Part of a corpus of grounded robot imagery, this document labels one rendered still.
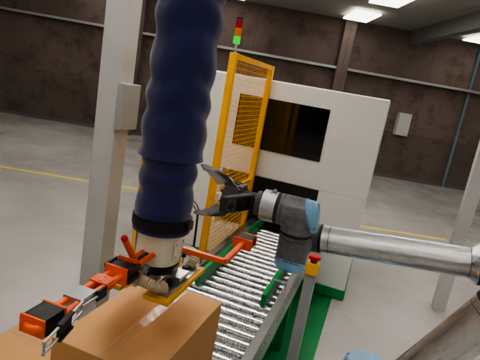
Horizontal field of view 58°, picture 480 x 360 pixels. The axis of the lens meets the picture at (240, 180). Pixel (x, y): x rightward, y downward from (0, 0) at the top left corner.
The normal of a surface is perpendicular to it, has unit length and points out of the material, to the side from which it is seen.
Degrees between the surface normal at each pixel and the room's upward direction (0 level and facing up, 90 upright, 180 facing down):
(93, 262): 90
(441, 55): 90
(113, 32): 90
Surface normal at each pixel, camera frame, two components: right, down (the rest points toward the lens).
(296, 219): -0.29, 0.22
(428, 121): 0.00, 0.22
